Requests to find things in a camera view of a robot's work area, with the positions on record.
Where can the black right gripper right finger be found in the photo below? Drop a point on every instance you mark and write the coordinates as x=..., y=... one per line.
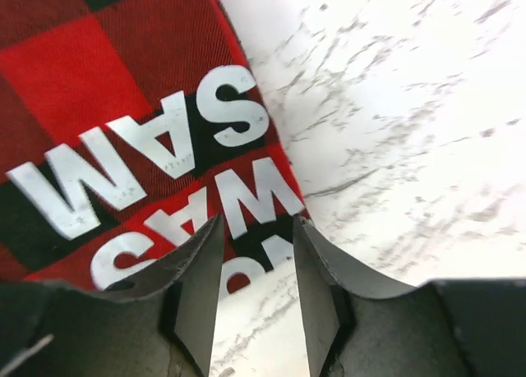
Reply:
x=329, y=280

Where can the red black plaid shirt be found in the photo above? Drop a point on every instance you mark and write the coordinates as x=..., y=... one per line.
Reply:
x=125, y=126

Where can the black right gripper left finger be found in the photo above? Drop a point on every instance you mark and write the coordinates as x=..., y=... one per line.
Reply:
x=159, y=321

